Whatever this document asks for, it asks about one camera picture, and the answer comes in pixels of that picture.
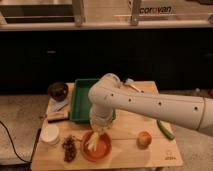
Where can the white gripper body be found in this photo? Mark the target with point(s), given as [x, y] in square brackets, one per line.
[100, 124]

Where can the yellow banana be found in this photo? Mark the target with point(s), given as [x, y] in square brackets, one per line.
[93, 141]

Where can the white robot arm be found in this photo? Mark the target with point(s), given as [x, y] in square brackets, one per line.
[195, 113]

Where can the red bowl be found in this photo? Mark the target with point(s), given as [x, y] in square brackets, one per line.
[102, 150]

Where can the dark brown bowl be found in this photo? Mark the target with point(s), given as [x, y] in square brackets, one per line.
[58, 91]

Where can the green plastic tray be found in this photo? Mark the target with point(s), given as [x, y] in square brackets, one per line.
[80, 104]

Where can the dark grape bunch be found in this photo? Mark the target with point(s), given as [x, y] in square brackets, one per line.
[70, 149]

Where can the wooden block brush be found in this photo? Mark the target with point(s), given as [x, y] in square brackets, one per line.
[57, 116]

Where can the red yellow apple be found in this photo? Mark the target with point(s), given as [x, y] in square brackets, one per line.
[144, 139]

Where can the white round container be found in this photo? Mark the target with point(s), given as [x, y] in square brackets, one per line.
[50, 134]

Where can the green cucumber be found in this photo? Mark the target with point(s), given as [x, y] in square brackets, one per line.
[165, 131]

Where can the wooden shelf frame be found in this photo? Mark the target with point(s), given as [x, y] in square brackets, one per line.
[36, 15]

